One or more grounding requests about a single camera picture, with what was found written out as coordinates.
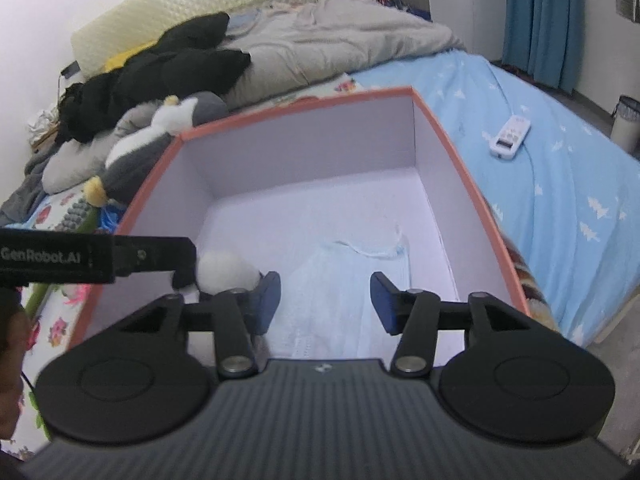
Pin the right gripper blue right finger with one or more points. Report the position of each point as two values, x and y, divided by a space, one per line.
413 315

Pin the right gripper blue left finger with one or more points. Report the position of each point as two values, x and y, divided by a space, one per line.
239 316

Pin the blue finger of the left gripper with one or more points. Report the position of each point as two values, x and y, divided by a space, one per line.
185 266

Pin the small panda plush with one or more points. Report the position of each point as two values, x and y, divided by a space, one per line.
218 271

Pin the blue face mask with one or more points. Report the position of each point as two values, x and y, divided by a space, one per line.
326 313

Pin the blue plastic snack bag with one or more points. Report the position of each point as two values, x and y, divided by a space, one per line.
110 216

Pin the person's left hand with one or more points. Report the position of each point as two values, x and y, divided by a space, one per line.
15 333

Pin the green massage hammer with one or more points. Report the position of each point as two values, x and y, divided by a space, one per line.
59 250

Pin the dark grey blanket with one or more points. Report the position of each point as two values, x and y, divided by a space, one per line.
26 198

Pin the grey white penguin plush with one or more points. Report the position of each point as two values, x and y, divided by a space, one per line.
132 157

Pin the white crumpled cloth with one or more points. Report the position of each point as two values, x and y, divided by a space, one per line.
41 123

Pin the orange cardboard storage box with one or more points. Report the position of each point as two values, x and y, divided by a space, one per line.
273 186

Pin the black puffer jacket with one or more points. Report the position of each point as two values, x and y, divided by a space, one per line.
188 58

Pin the yellow pillow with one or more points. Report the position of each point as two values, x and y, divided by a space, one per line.
118 60

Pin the light blue bed sheet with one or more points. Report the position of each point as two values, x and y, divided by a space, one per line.
569 200

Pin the white remote control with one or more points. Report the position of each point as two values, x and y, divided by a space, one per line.
510 138

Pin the grey duvet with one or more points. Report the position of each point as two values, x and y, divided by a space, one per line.
292 47

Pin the white mesh waste bin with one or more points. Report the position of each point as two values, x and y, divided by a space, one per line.
626 126

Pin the blue curtain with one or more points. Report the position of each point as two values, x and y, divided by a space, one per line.
545 39

